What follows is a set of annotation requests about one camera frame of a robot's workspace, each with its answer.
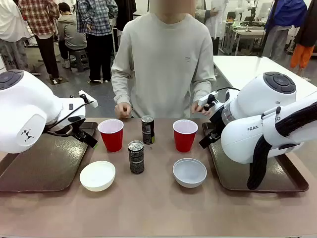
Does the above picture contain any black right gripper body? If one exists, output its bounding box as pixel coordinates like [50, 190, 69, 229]
[209, 108, 227, 136]

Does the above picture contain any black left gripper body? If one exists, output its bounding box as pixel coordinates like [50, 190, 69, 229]
[70, 121, 87, 140]

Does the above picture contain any red plastic cup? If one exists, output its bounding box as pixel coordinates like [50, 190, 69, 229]
[97, 119, 124, 153]
[172, 119, 199, 153]

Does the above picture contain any cream white bowl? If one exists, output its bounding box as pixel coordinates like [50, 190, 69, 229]
[79, 160, 116, 192]

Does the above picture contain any black can with green base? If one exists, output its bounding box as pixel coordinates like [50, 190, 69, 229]
[141, 115, 156, 145]

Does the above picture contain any person's left forearm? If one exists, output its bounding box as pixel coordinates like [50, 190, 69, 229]
[191, 66, 216, 105]

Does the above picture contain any person's right forearm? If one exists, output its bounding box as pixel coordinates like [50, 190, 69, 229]
[110, 66, 133, 106]

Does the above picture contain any person's left hand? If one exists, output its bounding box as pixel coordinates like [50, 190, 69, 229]
[191, 102, 213, 116]

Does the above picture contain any person's right hand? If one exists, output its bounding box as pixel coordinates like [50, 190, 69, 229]
[114, 102, 132, 119]

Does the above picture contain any grey white bowl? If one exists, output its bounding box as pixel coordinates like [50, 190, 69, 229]
[172, 158, 208, 188]

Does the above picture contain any dark brown serving tray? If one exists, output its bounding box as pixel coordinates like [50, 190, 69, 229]
[0, 121, 99, 193]
[202, 122, 310, 193]

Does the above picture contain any black drink can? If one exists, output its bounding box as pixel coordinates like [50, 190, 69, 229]
[127, 140, 146, 175]

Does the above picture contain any white side table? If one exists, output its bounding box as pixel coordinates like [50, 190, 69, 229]
[212, 55, 317, 96]

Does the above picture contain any grey plastic stool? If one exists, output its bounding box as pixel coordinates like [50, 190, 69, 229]
[68, 49, 89, 72]

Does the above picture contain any person in beige sweatshirt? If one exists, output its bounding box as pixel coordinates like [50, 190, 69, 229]
[110, 0, 216, 119]

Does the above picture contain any white lab workbench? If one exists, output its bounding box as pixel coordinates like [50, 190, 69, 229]
[222, 20, 267, 57]

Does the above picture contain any person in white coat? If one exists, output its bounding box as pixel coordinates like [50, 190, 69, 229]
[195, 0, 230, 56]

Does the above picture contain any seated person in grey hoodie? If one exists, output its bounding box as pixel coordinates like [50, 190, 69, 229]
[57, 2, 88, 68]

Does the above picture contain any person in blue plaid shirt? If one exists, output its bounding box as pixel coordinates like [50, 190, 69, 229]
[75, 0, 119, 84]

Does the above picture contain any person in red plaid shirt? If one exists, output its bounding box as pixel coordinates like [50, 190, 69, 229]
[18, 0, 62, 84]

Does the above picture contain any person in blue jacket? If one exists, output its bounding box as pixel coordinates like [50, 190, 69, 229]
[262, 0, 308, 62]

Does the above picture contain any person in orange trousers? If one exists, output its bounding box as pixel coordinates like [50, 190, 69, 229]
[289, 0, 317, 69]

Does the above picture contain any person in white shirt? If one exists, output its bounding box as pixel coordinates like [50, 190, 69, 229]
[0, 0, 32, 74]

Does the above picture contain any person in dark clothes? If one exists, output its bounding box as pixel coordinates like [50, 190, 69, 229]
[114, 0, 137, 32]

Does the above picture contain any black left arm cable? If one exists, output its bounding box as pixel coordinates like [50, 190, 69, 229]
[46, 98, 90, 136]

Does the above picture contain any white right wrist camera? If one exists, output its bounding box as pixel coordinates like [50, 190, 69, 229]
[198, 91, 219, 111]

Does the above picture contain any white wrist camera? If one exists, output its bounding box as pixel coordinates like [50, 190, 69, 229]
[198, 91, 219, 111]
[78, 90, 99, 109]

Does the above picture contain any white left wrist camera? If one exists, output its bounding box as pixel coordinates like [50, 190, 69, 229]
[78, 90, 99, 109]

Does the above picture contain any black cable sleeve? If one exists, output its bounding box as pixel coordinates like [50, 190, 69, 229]
[246, 101, 317, 190]

